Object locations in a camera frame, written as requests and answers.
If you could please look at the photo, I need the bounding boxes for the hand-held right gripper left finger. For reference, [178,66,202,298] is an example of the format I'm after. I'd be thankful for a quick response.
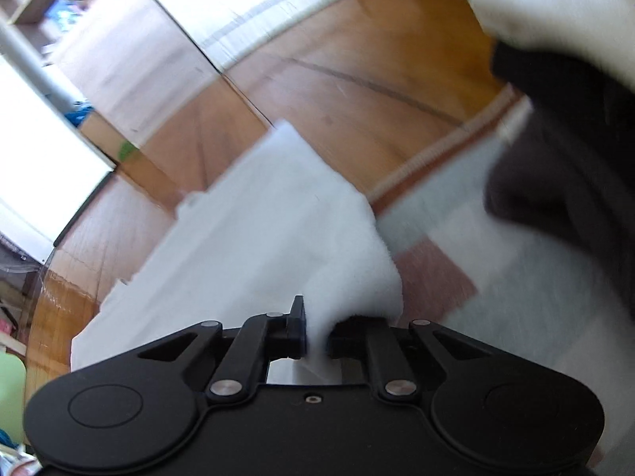
[138,296,308,404]

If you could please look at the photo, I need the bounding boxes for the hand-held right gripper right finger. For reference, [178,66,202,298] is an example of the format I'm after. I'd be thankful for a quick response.
[327,315,497,402]

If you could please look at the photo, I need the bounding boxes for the white sweatshirt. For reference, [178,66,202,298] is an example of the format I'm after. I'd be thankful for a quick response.
[71,119,404,388]

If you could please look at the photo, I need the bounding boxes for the grey and red mat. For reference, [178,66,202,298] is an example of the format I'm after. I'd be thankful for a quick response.
[369,88,635,464]

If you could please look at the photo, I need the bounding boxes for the cardboard box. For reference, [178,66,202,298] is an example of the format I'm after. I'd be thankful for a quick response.
[67,102,146,165]

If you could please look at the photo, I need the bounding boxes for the person's dark pants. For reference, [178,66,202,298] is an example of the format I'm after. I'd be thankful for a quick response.
[483,41,635,311]

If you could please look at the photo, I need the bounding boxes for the cluttered shelf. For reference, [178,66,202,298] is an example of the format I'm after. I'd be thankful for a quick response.
[0,232,40,353]

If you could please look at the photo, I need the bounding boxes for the light green object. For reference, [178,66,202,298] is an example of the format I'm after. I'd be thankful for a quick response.
[0,351,28,446]

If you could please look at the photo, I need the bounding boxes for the bright white door panel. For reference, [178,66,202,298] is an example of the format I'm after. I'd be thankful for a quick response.
[0,54,118,261]

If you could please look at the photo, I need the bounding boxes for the grey pole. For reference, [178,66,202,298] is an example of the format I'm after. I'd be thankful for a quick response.
[0,21,85,111]

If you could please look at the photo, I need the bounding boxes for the person's white top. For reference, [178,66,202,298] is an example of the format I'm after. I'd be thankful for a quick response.
[465,0,635,87]

